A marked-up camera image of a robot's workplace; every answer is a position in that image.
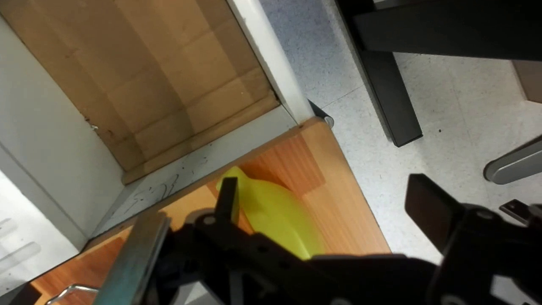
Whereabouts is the white toy sink basin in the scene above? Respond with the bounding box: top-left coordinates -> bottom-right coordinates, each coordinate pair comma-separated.
0,0 -> 316,298

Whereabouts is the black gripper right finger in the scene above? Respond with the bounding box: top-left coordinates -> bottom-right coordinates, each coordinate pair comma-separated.
403,172 -> 467,255

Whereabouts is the wooden toy kitchen counter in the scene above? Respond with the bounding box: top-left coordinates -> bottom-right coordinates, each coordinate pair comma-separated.
27,115 -> 392,305

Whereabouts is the black perforated robot table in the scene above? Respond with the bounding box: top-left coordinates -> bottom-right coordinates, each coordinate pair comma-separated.
335,0 -> 542,149

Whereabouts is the yellow toy banana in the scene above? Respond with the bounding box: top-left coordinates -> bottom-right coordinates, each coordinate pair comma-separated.
216,166 -> 326,260

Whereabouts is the silver metal bar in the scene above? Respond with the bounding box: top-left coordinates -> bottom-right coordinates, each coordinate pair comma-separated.
93,210 -> 172,305

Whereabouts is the grey office chair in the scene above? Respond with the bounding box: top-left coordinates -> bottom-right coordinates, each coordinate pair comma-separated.
482,133 -> 542,186

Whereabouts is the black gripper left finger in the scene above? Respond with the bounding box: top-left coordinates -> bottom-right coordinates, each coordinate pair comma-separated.
213,176 -> 238,227

